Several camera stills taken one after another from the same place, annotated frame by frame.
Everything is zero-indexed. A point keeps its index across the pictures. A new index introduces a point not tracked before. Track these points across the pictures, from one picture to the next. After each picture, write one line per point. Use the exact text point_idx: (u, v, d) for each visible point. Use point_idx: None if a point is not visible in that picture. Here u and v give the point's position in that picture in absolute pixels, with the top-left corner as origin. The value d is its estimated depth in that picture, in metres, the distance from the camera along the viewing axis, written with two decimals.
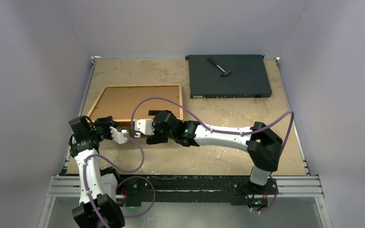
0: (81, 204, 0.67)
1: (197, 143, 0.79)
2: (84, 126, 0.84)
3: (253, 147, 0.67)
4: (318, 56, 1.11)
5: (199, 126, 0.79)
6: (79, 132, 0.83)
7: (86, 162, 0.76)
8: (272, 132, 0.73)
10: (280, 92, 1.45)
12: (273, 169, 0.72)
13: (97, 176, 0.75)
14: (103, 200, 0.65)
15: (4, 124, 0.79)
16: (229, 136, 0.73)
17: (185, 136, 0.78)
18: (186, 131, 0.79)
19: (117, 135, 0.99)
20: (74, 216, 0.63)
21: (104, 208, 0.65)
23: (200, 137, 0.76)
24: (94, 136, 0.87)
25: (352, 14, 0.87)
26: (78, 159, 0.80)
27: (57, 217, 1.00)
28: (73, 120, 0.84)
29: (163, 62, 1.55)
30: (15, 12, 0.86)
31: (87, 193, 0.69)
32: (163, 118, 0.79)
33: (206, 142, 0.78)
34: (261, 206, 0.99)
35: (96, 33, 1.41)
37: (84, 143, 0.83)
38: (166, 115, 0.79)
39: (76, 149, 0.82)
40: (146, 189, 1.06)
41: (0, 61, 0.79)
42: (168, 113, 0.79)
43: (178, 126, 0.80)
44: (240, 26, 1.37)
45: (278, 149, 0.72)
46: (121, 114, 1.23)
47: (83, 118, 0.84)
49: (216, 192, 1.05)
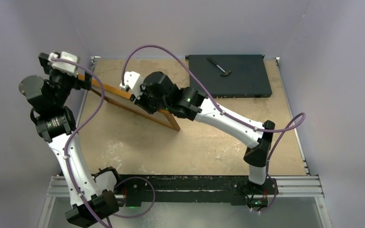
0: (72, 206, 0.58)
1: (194, 118, 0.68)
2: (48, 99, 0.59)
3: (263, 147, 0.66)
4: (318, 56, 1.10)
5: (204, 99, 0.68)
6: (43, 107, 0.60)
7: (68, 155, 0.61)
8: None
10: (280, 92, 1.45)
12: (260, 165, 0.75)
13: (85, 169, 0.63)
14: (100, 200, 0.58)
15: (4, 125, 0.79)
16: (242, 127, 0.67)
17: (183, 106, 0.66)
18: (184, 100, 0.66)
19: (61, 70, 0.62)
20: (68, 219, 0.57)
21: (102, 208, 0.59)
23: (205, 116, 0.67)
24: (66, 107, 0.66)
25: (353, 15, 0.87)
26: (55, 147, 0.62)
27: (57, 216, 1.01)
28: (30, 95, 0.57)
29: (164, 62, 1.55)
30: (15, 11, 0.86)
31: (79, 195, 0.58)
32: (157, 80, 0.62)
33: (208, 121, 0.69)
34: (261, 206, 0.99)
35: (96, 33, 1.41)
37: (55, 122, 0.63)
38: (160, 77, 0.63)
39: (51, 134, 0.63)
40: (146, 189, 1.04)
41: (1, 62, 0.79)
42: (163, 74, 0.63)
43: (173, 92, 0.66)
44: (240, 26, 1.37)
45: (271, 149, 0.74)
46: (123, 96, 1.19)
47: (44, 89, 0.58)
49: (216, 192, 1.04)
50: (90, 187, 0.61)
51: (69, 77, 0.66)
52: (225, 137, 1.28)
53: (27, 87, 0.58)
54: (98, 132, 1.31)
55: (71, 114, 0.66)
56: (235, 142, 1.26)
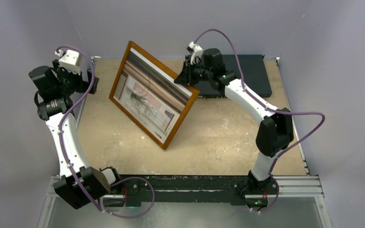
0: (62, 177, 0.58)
1: (225, 93, 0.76)
2: (52, 81, 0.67)
3: (268, 123, 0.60)
4: (318, 56, 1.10)
5: (237, 80, 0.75)
6: (46, 90, 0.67)
7: (62, 129, 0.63)
8: (290, 124, 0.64)
10: (280, 92, 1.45)
12: (267, 153, 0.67)
13: (77, 145, 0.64)
14: (88, 173, 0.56)
15: (4, 126, 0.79)
16: (254, 104, 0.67)
17: (220, 80, 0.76)
18: (223, 76, 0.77)
19: (65, 63, 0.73)
20: (55, 189, 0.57)
21: (89, 181, 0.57)
23: (231, 90, 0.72)
24: (67, 95, 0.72)
25: (353, 14, 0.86)
26: (51, 124, 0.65)
27: (57, 217, 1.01)
28: (36, 76, 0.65)
29: (164, 62, 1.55)
30: (15, 12, 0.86)
31: (67, 166, 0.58)
32: (212, 53, 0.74)
33: (233, 98, 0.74)
34: (261, 206, 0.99)
35: (96, 33, 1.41)
37: (54, 104, 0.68)
38: (216, 52, 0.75)
39: (47, 112, 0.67)
40: (146, 189, 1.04)
41: (1, 63, 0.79)
42: (219, 52, 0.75)
43: (219, 69, 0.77)
44: (240, 26, 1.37)
45: (284, 143, 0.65)
46: (147, 89, 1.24)
47: (49, 72, 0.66)
49: (216, 192, 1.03)
50: (80, 160, 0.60)
51: (75, 79, 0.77)
52: (225, 137, 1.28)
53: (35, 71, 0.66)
54: (98, 132, 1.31)
55: (70, 99, 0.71)
56: (236, 141, 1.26)
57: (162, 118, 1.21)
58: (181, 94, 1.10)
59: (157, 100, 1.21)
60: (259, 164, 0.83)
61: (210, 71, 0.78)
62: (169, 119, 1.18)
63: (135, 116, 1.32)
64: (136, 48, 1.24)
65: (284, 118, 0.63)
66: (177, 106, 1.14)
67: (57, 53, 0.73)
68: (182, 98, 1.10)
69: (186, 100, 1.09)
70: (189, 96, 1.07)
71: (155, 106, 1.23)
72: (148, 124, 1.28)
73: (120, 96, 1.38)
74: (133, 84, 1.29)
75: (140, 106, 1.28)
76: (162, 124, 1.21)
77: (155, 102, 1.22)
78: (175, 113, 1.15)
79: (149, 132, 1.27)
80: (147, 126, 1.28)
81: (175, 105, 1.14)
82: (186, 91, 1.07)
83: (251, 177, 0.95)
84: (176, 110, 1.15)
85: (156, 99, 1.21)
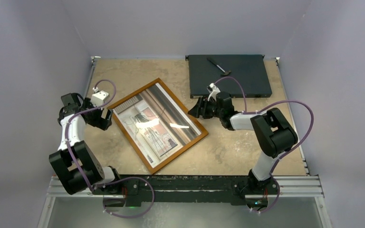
0: (58, 150, 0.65)
1: (233, 128, 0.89)
2: (75, 100, 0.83)
3: (256, 118, 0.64)
4: (318, 55, 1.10)
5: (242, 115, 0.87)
6: (69, 104, 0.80)
7: (69, 121, 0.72)
8: (284, 119, 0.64)
10: (280, 92, 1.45)
12: (273, 155, 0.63)
13: (79, 134, 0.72)
14: (81, 147, 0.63)
15: (4, 125, 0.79)
16: (248, 116, 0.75)
17: (227, 119, 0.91)
18: (230, 116, 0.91)
19: (94, 98, 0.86)
20: (51, 161, 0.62)
21: (82, 156, 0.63)
23: (234, 119, 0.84)
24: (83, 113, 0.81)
25: (353, 15, 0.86)
26: (63, 119, 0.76)
27: (57, 217, 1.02)
28: (64, 95, 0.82)
29: (163, 62, 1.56)
30: (14, 11, 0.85)
31: (64, 141, 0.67)
32: (223, 97, 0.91)
33: (239, 127, 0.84)
34: (261, 206, 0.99)
35: (95, 33, 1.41)
37: (72, 110, 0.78)
38: (226, 96, 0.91)
39: (63, 115, 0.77)
40: (146, 190, 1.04)
41: (0, 62, 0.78)
42: (229, 96, 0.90)
43: (228, 109, 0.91)
44: (240, 26, 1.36)
45: (287, 140, 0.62)
46: (158, 115, 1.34)
47: (74, 95, 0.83)
49: (216, 192, 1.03)
50: (77, 140, 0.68)
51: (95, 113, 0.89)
52: (225, 137, 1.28)
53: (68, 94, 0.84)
54: (98, 131, 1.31)
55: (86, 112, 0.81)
56: (235, 141, 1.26)
57: (162, 143, 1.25)
58: (190, 130, 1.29)
59: (163, 128, 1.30)
60: (263, 166, 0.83)
61: (222, 111, 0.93)
62: (169, 147, 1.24)
63: (130, 134, 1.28)
64: (162, 85, 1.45)
65: (273, 113, 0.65)
66: (183, 138, 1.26)
67: (94, 89, 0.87)
68: (191, 134, 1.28)
69: (194, 136, 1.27)
70: (198, 134, 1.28)
71: (158, 131, 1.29)
72: (142, 145, 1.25)
73: (120, 112, 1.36)
74: (144, 107, 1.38)
75: (141, 126, 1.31)
76: (160, 149, 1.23)
77: (161, 128, 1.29)
78: (179, 143, 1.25)
79: (139, 152, 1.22)
80: (140, 147, 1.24)
81: (181, 136, 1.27)
82: (197, 130, 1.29)
83: (251, 176, 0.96)
84: (179, 141, 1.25)
85: (162, 125, 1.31)
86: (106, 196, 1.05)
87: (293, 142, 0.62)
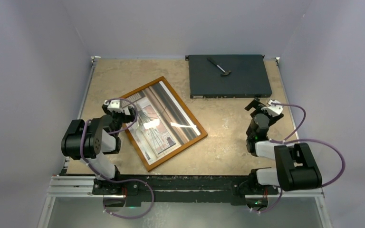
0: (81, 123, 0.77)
1: (255, 154, 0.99)
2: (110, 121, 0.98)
3: (281, 148, 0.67)
4: (318, 56, 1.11)
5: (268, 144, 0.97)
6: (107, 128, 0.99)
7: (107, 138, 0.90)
8: (311, 157, 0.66)
10: (280, 92, 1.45)
12: (288, 188, 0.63)
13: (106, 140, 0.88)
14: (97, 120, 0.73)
15: (3, 124, 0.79)
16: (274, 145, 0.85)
17: (253, 145, 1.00)
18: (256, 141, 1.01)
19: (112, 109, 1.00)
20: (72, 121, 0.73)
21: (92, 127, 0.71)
23: (258, 146, 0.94)
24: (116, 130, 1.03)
25: (353, 15, 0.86)
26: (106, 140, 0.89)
27: (57, 216, 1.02)
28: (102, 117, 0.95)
29: (163, 62, 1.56)
30: (15, 12, 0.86)
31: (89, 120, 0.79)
32: (261, 122, 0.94)
33: (262, 154, 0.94)
34: (261, 206, 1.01)
35: (95, 34, 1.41)
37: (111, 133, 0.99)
38: (264, 123, 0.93)
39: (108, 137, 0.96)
40: (146, 189, 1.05)
41: (0, 62, 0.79)
42: (265, 125, 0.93)
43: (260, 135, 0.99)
44: (240, 27, 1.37)
45: (309, 179, 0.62)
46: (159, 114, 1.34)
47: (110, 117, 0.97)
49: (216, 192, 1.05)
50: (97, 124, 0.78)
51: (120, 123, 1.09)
52: (225, 137, 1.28)
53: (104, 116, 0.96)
54: None
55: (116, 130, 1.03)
56: (236, 141, 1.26)
57: (161, 141, 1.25)
58: (190, 130, 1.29)
59: (163, 126, 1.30)
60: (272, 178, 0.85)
61: (253, 135, 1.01)
62: (167, 145, 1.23)
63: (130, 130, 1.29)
64: (166, 84, 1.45)
65: (302, 150, 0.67)
66: (183, 137, 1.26)
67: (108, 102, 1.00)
68: (190, 133, 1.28)
69: (194, 136, 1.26)
70: (198, 134, 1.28)
71: (158, 129, 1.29)
72: (141, 142, 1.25)
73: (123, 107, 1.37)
74: (146, 104, 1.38)
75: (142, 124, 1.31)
76: (158, 147, 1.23)
77: (161, 126, 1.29)
78: (178, 142, 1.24)
79: (138, 150, 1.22)
80: (139, 143, 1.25)
81: (181, 136, 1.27)
82: (197, 131, 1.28)
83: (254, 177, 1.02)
84: (178, 140, 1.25)
85: (162, 124, 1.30)
86: (106, 195, 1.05)
87: (313, 181, 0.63)
